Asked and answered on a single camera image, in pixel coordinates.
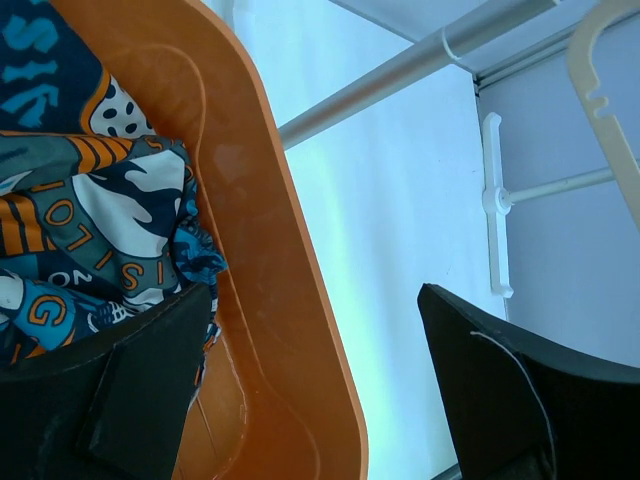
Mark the orange plastic basket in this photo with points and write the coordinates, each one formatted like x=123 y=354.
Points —
x=278 y=399

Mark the wooden clothes hanger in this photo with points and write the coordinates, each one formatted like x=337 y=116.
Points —
x=586 y=82

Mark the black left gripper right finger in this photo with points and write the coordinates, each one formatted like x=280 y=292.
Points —
x=520 y=406

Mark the silver white clothes rack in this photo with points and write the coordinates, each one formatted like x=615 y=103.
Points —
x=446 y=47

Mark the colourful patterned shorts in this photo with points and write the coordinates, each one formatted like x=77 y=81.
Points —
x=99 y=220

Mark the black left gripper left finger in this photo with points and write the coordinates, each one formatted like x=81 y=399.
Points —
x=111 y=406

